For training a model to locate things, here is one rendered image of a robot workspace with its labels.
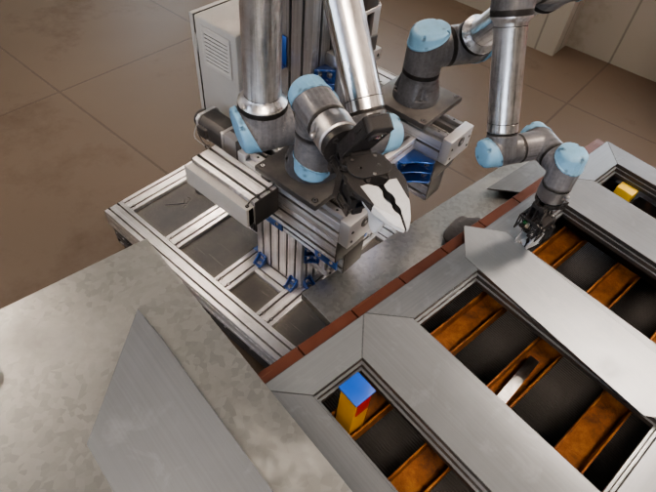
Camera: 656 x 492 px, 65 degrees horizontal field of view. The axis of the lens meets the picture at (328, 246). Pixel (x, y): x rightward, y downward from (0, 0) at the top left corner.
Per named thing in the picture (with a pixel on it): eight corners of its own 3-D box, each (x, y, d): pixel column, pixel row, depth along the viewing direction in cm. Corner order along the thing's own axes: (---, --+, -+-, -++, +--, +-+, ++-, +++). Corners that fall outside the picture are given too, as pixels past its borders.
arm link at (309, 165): (352, 177, 103) (360, 133, 95) (301, 189, 100) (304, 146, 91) (336, 151, 107) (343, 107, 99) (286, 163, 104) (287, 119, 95)
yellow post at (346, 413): (361, 426, 131) (372, 392, 117) (347, 438, 129) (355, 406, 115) (348, 411, 134) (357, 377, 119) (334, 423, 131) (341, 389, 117)
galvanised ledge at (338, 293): (582, 170, 211) (586, 164, 208) (344, 343, 150) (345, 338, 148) (541, 144, 220) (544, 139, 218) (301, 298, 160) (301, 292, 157)
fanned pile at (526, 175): (570, 173, 204) (574, 165, 201) (511, 215, 186) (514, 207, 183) (544, 156, 210) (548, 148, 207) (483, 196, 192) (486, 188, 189)
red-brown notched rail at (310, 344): (599, 156, 198) (606, 143, 194) (246, 412, 123) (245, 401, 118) (590, 150, 200) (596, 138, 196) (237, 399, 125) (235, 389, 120)
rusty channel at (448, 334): (636, 199, 197) (643, 189, 193) (289, 497, 120) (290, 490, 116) (617, 187, 201) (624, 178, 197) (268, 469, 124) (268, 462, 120)
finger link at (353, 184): (389, 209, 76) (363, 170, 81) (392, 200, 75) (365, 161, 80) (361, 216, 75) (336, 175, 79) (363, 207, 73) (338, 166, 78)
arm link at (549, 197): (552, 171, 136) (579, 187, 133) (545, 184, 140) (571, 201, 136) (536, 183, 133) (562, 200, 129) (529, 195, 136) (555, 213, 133)
